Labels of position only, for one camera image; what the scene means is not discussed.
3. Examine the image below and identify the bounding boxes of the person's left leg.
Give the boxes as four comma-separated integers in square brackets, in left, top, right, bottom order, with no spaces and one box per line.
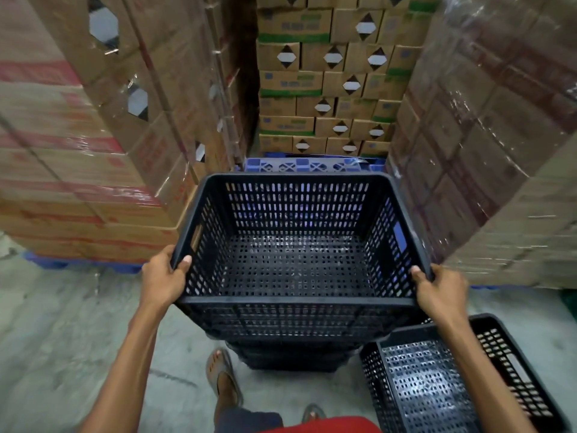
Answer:
[215,370,241,415]

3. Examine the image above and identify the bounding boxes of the grey left sandal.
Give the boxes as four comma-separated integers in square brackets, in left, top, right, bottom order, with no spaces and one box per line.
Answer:
[206,348,244,408]

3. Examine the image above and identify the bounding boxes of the grey right sandal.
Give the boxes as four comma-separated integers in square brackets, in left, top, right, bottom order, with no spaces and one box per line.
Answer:
[301,403,328,424]

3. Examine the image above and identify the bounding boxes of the stack of dark-printed wrapped cartons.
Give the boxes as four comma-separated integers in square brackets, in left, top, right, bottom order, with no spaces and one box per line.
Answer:
[387,0,577,290]

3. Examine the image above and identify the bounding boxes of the person's left hand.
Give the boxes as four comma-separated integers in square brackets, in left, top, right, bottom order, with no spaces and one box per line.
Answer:
[141,245,193,314]

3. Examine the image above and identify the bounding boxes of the person's right forearm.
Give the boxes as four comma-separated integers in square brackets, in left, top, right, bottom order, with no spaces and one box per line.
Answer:
[425,306,540,433]

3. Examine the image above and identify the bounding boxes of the dark grey shorts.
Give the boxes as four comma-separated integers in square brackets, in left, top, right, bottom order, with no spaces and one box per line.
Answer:
[215,405,285,433]

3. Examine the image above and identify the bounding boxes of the blue plastic pallet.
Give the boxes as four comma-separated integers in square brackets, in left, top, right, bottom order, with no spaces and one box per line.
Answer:
[234,152,387,174]
[469,283,562,292]
[23,250,146,275]

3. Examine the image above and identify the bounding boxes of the green object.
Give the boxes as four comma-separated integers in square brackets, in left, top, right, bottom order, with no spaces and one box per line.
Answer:
[559,288,577,321]

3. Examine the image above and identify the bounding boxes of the black perforated plastic crate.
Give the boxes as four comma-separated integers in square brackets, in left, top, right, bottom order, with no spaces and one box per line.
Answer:
[359,313,571,433]
[205,330,375,373]
[170,172,434,344]

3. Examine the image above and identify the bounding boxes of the person's left forearm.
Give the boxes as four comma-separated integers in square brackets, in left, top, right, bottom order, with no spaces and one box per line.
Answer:
[79,302,175,433]

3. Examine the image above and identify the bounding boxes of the stack of green-striped cardboard cartons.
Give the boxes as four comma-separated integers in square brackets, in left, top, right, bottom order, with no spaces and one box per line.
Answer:
[255,0,435,158]

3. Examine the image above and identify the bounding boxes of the grey sandal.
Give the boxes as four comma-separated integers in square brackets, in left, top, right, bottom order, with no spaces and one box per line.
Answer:
[206,348,244,408]
[301,403,328,424]

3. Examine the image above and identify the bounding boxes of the red shirt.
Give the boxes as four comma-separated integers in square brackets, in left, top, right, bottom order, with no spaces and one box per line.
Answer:
[257,416,384,433]

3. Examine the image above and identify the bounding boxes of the person's right hand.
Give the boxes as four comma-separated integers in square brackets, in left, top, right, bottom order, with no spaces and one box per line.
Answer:
[410,263,470,328]

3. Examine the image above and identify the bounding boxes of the stack of red-printed wrapped cartons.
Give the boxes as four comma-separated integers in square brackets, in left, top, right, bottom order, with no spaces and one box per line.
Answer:
[0,0,248,266]

